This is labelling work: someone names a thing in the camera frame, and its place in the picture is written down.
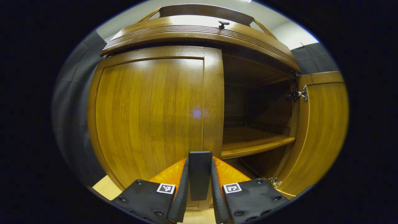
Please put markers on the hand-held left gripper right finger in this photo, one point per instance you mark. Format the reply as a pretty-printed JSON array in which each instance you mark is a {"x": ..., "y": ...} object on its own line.
[{"x": 217, "y": 199}]

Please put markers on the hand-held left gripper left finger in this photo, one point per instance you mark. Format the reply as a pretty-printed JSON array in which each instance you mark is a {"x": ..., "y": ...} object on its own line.
[{"x": 182, "y": 199}]

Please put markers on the wooden double-door shoe cabinet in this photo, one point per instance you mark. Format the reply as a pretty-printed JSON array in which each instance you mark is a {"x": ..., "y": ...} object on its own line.
[{"x": 248, "y": 140}]

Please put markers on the wooden cabinet door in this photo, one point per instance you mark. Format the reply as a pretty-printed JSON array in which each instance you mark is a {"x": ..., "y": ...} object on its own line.
[
  {"x": 320, "y": 130},
  {"x": 149, "y": 118}
]

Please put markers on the wooden drawer with black knob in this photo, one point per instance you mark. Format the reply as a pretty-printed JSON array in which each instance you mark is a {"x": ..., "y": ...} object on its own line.
[{"x": 186, "y": 34}]

